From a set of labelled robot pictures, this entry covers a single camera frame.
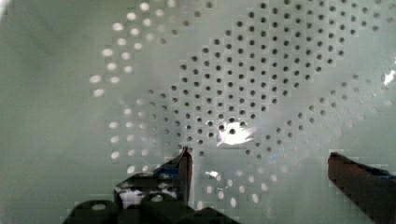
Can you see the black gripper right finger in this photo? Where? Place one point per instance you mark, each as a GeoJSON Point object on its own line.
{"type": "Point", "coordinates": [373, 190]}

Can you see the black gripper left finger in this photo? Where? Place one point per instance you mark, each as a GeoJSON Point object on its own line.
{"type": "Point", "coordinates": [157, 197]}

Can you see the mint green plastic strainer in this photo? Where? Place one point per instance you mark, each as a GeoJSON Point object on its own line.
{"type": "Point", "coordinates": [260, 92]}

